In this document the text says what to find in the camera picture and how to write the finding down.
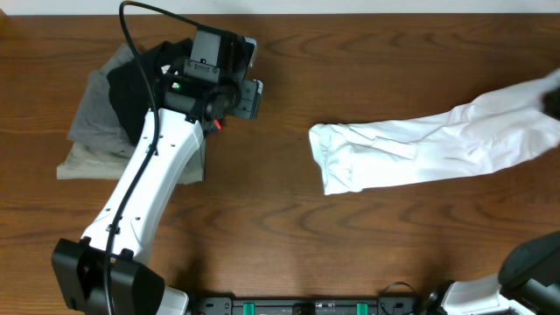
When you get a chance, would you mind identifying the black folded shirt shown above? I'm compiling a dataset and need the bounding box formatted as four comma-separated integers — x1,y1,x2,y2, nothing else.
108,38,193,145

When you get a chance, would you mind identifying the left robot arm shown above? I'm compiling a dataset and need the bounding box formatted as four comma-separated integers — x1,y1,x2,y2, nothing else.
52,26,263,314

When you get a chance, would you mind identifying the beige folded shirt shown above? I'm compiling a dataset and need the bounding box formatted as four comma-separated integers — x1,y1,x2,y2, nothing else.
56,142,206,185

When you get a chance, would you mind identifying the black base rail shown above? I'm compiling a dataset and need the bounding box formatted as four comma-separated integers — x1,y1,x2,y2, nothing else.
187,297,418,315

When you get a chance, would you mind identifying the white t-shirt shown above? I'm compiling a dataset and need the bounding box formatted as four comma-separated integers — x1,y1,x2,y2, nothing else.
309,72,559,195

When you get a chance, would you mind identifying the grey folded shirt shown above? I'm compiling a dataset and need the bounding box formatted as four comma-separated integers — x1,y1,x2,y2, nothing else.
67,44,135,157

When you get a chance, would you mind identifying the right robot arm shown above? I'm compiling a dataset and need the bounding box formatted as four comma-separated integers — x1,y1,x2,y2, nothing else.
377,86,559,314

